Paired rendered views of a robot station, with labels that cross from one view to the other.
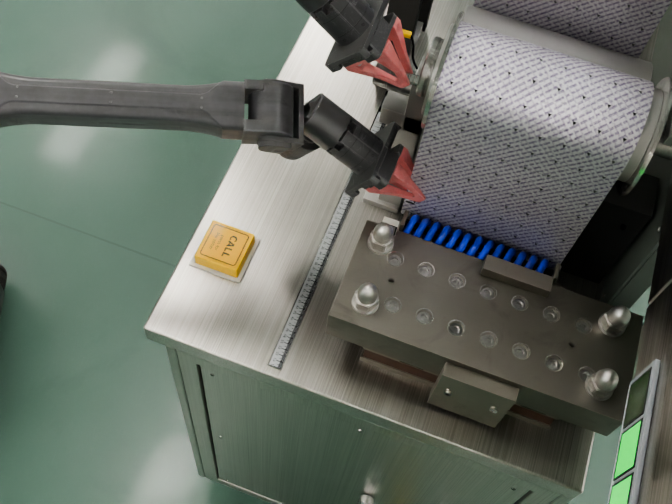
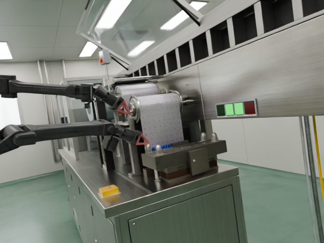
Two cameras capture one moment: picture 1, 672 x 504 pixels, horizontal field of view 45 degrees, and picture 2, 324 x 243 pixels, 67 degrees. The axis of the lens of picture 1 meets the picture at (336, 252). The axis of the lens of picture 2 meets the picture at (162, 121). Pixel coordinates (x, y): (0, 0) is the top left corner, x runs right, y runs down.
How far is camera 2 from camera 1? 1.05 m
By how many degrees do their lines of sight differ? 64
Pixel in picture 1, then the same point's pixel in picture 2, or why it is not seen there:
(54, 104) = (52, 126)
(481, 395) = (200, 153)
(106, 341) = not seen: outside the picture
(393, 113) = not seen: hidden behind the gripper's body
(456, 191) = (154, 133)
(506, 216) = (167, 134)
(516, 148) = (159, 109)
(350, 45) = (116, 101)
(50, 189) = not seen: outside the picture
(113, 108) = (69, 125)
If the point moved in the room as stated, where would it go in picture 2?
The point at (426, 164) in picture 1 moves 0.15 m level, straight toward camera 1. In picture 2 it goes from (144, 128) to (159, 128)
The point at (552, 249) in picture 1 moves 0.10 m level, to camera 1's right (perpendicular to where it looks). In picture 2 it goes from (180, 138) to (193, 135)
